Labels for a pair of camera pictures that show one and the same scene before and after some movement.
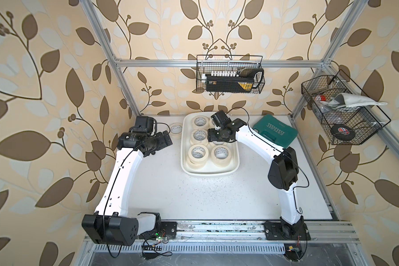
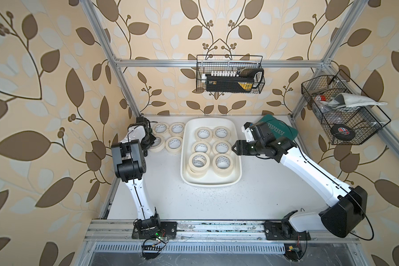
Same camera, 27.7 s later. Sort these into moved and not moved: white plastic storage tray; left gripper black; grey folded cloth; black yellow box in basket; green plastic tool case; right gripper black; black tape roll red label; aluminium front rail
Moved: right gripper black; white plastic storage tray
Not moved: grey folded cloth; left gripper black; green plastic tool case; black tape roll red label; aluminium front rail; black yellow box in basket
